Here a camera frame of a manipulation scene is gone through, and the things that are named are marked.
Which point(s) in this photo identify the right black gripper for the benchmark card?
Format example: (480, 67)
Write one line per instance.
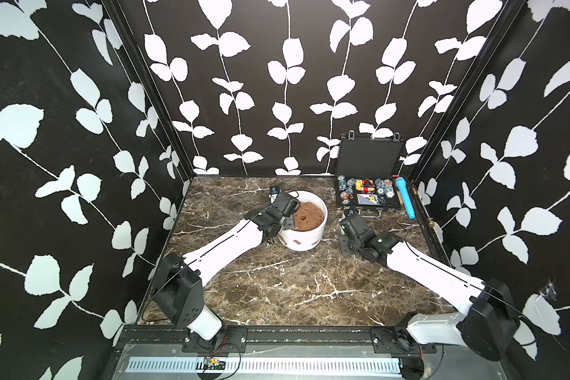
(343, 239)

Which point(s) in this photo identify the white ribbed ceramic pot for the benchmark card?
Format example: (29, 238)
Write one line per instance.
(304, 241)

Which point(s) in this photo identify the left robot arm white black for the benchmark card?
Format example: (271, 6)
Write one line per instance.
(178, 287)

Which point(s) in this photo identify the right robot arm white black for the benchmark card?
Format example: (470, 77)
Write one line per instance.
(485, 319)

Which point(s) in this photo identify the brown mud in pot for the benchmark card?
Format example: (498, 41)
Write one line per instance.
(308, 217)

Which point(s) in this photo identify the black open poker chip case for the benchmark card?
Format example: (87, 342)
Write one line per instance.
(365, 173)

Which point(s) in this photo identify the blue cylindrical microphone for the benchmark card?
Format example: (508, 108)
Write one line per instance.
(401, 184)

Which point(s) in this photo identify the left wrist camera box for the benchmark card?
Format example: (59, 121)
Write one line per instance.
(274, 191)

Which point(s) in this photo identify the small circuit board with wires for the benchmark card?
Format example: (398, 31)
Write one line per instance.
(212, 364)

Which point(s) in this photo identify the white perforated rail strip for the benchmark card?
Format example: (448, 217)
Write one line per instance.
(277, 366)

